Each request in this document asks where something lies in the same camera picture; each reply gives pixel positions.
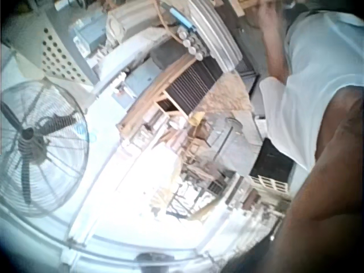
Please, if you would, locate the person's left hand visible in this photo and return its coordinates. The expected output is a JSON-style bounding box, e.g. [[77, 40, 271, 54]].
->
[[255, 0, 287, 31]]

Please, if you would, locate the wooden bar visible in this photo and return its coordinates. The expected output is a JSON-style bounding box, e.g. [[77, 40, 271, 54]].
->
[[226, 0, 263, 18]]

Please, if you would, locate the row of metal cylinders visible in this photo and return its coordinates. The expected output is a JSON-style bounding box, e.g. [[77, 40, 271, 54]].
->
[[177, 27, 212, 61]]

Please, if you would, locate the blue tube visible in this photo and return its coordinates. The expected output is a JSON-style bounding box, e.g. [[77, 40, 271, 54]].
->
[[167, 7, 197, 32]]

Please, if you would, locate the wooden rack with dark slats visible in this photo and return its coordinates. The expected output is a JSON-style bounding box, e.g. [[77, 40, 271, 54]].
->
[[117, 53, 224, 143]]

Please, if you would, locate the yellow container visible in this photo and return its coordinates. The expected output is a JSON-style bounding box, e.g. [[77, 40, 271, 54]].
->
[[188, 111, 206, 127]]

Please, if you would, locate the beige machine housing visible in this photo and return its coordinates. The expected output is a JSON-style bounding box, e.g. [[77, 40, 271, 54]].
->
[[105, 10, 160, 48]]

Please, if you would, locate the grey blue box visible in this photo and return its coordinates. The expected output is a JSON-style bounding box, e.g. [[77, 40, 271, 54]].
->
[[124, 60, 163, 95]]

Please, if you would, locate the grey machine with pole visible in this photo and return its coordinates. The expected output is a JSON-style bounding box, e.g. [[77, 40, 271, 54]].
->
[[209, 115, 257, 172]]

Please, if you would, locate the black box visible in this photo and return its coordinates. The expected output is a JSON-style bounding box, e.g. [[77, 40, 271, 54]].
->
[[249, 138, 295, 186]]

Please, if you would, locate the white slatted crate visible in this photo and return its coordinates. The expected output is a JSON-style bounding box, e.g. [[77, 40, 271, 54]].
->
[[249, 174, 289, 195]]

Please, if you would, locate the beige perforated panel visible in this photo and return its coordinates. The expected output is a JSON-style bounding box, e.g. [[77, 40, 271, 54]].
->
[[15, 11, 95, 86]]

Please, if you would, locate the large metal cage fan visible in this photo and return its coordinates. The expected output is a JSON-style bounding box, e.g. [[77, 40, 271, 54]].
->
[[0, 80, 90, 218]]

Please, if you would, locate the grey metal rail frame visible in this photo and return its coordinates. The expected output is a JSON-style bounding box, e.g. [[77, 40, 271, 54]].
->
[[189, 0, 243, 72]]

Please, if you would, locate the orange hose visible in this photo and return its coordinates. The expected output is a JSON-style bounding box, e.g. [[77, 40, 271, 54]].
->
[[154, 0, 183, 44]]

